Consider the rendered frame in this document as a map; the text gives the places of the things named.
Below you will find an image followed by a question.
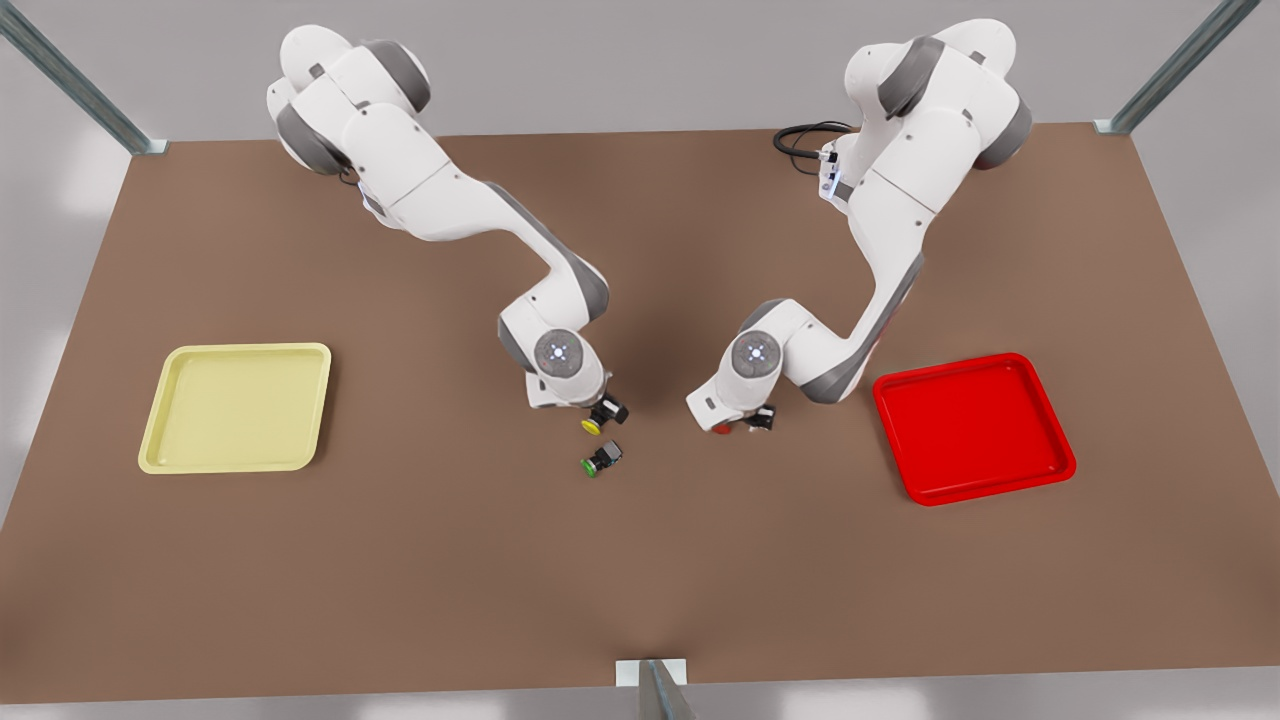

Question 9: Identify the red square tray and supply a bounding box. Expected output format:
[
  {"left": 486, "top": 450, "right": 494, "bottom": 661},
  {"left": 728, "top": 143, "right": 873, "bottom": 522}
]
[{"left": 872, "top": 352, "right": 1078, "bottom": 507}]

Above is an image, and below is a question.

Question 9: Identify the pale yellow square tray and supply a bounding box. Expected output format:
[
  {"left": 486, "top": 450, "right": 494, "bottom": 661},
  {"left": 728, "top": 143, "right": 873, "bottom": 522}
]
[{"left": 138, "top": 343, "right": 333, "bottom": 475}]

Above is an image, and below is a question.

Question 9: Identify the yellow-capped black switch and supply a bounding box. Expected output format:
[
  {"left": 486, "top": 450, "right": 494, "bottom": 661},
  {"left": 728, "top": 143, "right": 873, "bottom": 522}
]
[{"left": 581, "top": 396, "right": 630, "bottom": 437}]

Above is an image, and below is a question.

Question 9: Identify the red-capped black switch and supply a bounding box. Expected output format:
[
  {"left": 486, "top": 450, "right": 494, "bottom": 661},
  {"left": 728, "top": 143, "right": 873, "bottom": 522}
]
[{"left": 712, "top": 404, "right": 778, "bottom": 436}]

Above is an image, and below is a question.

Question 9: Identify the black cable loop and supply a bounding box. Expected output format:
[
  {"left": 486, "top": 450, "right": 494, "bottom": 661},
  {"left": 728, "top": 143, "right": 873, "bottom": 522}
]
[{"left": 773, "top": 121, "right": 857, "bottom": 177}]

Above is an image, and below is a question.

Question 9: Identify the silver frame post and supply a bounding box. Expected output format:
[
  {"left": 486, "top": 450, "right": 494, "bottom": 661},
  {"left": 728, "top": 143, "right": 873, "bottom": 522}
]
[
  {"left": 614, "top": 658, "right": 698, "bottom": 720},
  {"left": 0, "top": 0, "right": 170, "bottom": 156},
  {"left": 1094, "top": 0, "right": 1263, "bottom": 136}
]

